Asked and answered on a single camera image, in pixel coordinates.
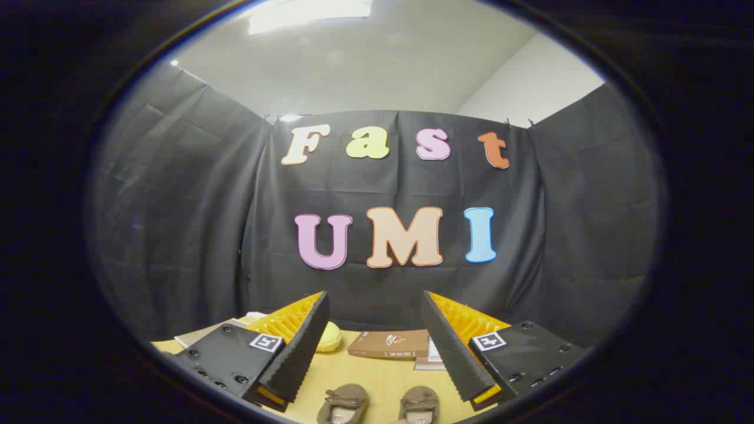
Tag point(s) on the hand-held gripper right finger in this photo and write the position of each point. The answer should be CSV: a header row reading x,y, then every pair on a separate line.
x,y
450,353

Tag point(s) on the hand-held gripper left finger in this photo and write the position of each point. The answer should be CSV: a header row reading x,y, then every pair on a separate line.
x,y
303,353

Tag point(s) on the brown fuzzy slipper shoe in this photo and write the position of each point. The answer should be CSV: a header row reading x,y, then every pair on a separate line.
x,y
419,400
344,400

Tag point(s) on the beige fabric storage box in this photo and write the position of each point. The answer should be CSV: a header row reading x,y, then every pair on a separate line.
x,y
200,334

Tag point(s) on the pale pink book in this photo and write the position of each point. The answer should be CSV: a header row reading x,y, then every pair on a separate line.
x,y
427,365

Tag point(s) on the yellow plush toy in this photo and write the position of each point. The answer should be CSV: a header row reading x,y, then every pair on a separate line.
x,y
330,338

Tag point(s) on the brown book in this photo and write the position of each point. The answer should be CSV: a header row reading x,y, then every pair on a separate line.
x,y
389,344

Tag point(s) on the black backdrop cloth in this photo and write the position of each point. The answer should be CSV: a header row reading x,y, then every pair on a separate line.
x,y
194,206

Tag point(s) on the ceiling light panel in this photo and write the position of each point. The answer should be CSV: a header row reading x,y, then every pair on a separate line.
x,y
309,15

